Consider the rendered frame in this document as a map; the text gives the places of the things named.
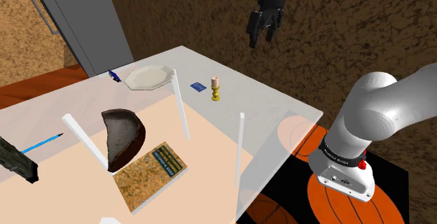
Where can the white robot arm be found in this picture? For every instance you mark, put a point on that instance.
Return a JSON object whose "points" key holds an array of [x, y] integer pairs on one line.
{"points": [[362, 114]]}

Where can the glass table with white legs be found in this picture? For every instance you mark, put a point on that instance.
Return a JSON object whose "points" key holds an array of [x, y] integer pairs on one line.
{"points": [[239, 100]]}

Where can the yellow candlestick with pink candle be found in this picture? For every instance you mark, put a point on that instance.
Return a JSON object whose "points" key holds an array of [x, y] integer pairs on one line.
{"points": [[215, 92]]}

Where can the blue card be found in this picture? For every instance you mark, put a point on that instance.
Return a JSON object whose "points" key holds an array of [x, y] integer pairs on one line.
{"points": [[198, 86]]}

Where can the white octagonal plate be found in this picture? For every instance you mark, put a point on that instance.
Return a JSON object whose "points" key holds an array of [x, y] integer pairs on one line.
{"points": [[149, 77]]}

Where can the basketball patterned robot stand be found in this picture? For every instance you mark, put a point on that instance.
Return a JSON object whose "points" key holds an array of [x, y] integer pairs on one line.
{"points": [[283, 182]]}

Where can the dark blue pen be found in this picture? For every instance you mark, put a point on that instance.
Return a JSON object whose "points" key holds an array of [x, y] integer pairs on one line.
{"points": [[114, 75]]}

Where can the dark brown bowl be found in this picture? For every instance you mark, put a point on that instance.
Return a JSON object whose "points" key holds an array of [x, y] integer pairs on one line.
{"points": [[123, 138]]}

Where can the grey refrigerator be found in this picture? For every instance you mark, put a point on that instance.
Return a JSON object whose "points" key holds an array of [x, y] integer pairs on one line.
{"points": [[82, 22]]}

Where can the orange speckled book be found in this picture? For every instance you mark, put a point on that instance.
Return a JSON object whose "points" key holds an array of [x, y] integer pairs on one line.
{"points": [[146, 177]]}

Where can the light blue pencil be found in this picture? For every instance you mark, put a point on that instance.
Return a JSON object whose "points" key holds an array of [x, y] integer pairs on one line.
{"points": [[41, 143]]}

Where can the dark green angular object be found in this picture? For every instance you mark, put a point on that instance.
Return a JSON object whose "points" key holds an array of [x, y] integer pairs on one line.
{"points": [[17, 162]]}

